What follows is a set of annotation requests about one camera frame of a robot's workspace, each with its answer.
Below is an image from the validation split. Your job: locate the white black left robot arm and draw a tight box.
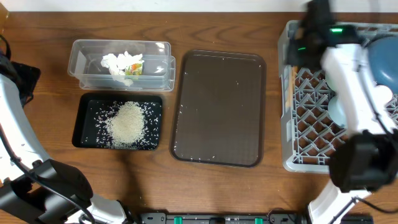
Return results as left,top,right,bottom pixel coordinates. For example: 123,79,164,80
1,37,139,223

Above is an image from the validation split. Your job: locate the black plastic tray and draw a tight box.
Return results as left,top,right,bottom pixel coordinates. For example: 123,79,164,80
72,93,162,148

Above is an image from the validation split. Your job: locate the light blue white bowl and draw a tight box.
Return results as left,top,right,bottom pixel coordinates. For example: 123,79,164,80
328,96,346,128

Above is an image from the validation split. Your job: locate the clear plastic bin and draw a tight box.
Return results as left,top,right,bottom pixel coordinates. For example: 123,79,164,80
68,39,175,91

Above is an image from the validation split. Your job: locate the brown serving tray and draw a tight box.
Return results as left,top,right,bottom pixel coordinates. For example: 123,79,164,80
170,50,267,167

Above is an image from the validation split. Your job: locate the mint green bowl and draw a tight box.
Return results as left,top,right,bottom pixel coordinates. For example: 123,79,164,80
325,73,336,91

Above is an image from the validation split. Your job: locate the grey dishwasher rack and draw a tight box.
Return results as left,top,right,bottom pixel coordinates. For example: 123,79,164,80
278,21,397,174

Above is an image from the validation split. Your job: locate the green orange snack wrapper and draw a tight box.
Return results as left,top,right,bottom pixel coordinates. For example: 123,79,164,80
124,63,143,75

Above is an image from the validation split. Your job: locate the white rice pile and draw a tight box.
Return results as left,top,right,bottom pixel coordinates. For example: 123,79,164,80
93,101,162,151

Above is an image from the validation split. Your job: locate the wooden chopstick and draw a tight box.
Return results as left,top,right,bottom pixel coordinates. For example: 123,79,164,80
289,66,297,109

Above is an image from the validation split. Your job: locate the pink cup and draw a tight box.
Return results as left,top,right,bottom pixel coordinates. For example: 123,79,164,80
374,85,393,106

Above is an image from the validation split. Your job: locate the white tissue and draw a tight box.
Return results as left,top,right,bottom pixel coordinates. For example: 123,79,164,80
101,51,144,71
109,70,134,86

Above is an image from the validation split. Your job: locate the dark blue plate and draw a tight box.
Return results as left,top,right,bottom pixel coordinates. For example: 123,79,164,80
368,36,397,94

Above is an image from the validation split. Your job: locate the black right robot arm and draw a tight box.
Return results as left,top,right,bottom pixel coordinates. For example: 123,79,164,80
286,1,397,223

